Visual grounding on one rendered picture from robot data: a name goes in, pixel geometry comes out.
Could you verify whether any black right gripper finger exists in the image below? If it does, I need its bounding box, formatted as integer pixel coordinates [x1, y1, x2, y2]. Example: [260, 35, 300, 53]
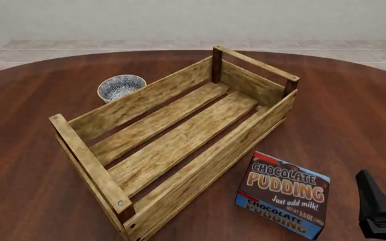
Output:
[355, 169, 386, 223]

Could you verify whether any wooden slat tray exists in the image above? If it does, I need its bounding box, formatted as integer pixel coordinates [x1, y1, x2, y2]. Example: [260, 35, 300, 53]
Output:
[48, 45, 300, 241]

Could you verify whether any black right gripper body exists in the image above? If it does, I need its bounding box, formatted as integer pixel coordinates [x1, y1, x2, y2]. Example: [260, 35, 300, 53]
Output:
[358, 217, 386, 239]

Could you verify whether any blue patterned bowl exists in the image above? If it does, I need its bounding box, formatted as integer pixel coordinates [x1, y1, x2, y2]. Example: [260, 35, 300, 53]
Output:
[97, 74, 147, 104]

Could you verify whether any chocolate pudding box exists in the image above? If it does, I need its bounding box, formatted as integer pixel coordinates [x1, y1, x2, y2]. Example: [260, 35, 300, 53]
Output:
[235, 151, 331, 241]

